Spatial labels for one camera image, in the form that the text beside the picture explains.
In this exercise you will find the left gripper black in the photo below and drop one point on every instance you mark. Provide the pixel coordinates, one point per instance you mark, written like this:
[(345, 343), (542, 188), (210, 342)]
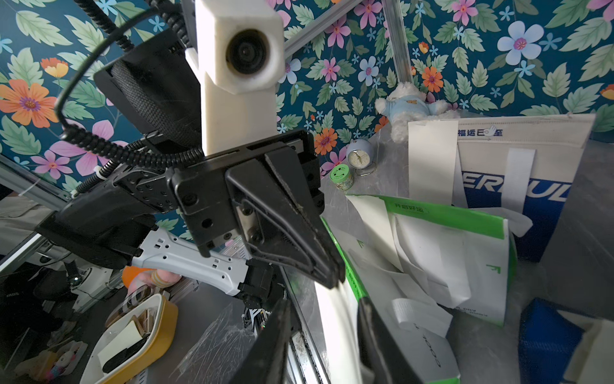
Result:
[(269, 193)]

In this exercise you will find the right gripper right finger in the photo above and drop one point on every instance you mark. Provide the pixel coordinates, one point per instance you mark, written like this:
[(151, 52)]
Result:
[(380, 357)]

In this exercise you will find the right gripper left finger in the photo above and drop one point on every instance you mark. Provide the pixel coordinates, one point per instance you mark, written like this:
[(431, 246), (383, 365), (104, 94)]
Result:
[(266, 361)]

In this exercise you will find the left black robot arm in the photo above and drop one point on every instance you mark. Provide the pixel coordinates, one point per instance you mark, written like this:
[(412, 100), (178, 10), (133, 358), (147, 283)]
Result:
[(126, 213)]

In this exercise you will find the front green white bag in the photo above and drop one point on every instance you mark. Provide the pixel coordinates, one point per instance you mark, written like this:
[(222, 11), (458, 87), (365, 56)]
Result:
[(418, 325)]

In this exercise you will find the green white bag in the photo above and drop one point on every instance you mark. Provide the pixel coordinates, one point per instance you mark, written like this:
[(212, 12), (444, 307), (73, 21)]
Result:
[(460, 258), (418, 325)]

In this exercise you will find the middle green white bag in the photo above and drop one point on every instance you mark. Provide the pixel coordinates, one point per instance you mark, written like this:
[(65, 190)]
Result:
[(460, 258)]

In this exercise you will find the yellow white tray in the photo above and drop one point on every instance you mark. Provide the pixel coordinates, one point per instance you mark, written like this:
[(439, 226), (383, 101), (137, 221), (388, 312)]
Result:
[(133, 343)]

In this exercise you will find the white blue plush bear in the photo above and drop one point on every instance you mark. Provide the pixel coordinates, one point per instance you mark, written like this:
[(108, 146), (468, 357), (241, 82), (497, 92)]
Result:
[(408, 104)]

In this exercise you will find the right blue white bag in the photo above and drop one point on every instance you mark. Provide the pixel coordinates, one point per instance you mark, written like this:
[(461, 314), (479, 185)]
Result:
[(560, 345)]

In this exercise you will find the blue white bag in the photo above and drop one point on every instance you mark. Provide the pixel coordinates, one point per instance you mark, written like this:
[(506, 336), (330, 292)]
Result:
[(560, 345), (520, 165)]

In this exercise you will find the rear blue white bag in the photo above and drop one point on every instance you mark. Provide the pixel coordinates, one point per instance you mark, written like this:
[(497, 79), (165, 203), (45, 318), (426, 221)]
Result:
[(520, 165)]

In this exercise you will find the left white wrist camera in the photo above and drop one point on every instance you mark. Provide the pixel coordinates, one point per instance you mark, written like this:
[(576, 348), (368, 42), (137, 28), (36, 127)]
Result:
[(238, 57)]

